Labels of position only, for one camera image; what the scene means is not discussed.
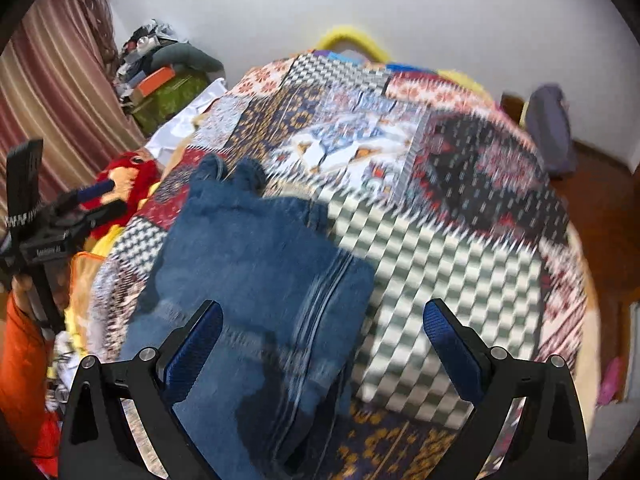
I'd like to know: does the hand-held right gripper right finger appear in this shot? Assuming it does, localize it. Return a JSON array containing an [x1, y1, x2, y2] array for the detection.
[[422, 298, 588, 480]]

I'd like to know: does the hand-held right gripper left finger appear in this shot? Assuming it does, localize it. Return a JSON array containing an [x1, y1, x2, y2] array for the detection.
[[59, 300, 224, 480]]

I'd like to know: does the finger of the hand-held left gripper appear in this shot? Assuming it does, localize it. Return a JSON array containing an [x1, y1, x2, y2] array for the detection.
[[75, 201, 128, 231], [62, 182, 115, 206]]

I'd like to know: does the blue denim jacket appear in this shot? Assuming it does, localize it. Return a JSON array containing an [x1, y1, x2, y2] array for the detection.
[[120, 154, 376, 480]]

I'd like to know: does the person's left forearm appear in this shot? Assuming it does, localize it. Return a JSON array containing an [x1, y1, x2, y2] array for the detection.
[[0, 292, 63, 461]]

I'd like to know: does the person's left hand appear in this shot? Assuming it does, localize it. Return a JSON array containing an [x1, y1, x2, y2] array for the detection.
[[11, 270, 68, 331]]

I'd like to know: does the yellow cloth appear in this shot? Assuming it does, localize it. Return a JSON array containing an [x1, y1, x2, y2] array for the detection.
[[65, 225, 123, 346]]

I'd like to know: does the red plush toy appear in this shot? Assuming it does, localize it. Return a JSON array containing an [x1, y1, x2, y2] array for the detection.
[[82, 151, 161, 241]]

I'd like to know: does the orange-edged mat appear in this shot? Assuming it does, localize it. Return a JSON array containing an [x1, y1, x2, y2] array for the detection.
[[70, 252, 106, 311]]

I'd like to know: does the patchwork printed blanket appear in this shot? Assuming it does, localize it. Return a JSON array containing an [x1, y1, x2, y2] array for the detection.
[[65, 50, 588, 480]]

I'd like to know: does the white cloth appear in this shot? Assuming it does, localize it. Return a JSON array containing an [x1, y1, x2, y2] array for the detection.
[[145, 77, 228, 161]]

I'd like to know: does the striped curtain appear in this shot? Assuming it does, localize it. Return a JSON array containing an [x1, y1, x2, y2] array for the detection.
[[0, 0, 146, 241]]

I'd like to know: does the green bag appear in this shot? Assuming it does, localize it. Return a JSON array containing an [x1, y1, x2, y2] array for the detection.
[[131, 72, 211, 136]]

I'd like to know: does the orange box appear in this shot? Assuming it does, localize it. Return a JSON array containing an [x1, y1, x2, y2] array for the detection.
[[137, 67, 176, 96]]

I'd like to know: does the pile of clutter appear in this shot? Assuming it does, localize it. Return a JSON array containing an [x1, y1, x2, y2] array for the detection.
[[115, 20, 176, 86]]

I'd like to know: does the grey cloth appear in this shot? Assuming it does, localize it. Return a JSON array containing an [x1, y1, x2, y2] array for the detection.
[[150, 41, 226, 73]]

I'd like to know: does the pink plastic object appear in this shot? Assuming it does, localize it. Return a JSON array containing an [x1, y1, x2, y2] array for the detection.
[[597, 357, 623, 406]]

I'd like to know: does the grey purple backpack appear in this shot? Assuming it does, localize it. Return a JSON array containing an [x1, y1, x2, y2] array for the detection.
[[525, 84, 576, 178]]

